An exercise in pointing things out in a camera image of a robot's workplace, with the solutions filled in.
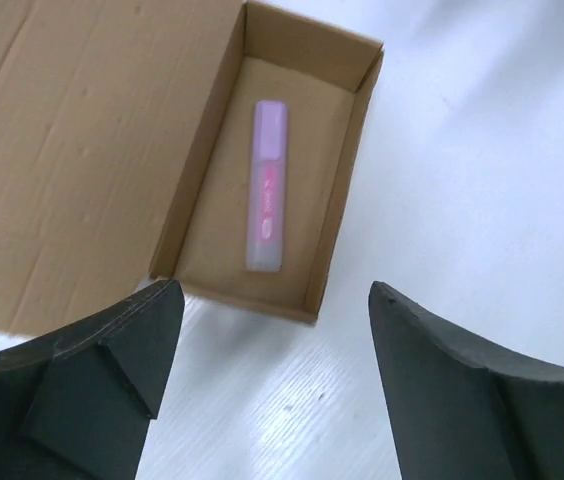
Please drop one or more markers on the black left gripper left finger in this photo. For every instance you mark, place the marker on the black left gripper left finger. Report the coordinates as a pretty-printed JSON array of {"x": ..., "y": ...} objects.
[{"x": 76, "y": 403}]

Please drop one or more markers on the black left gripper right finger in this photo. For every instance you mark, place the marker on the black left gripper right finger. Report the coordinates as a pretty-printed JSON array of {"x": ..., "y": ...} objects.
[{"x": 461, "y": 406}]

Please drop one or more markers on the brown cardboard box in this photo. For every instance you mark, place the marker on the brown cardboard box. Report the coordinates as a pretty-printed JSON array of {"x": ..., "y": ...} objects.
[{"x": 125, "y": 131}]

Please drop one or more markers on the pink highlighter pen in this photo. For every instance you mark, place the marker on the pink highlighter pen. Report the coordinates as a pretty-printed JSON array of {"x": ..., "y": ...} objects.
[{"x": 267, "y": 187}]

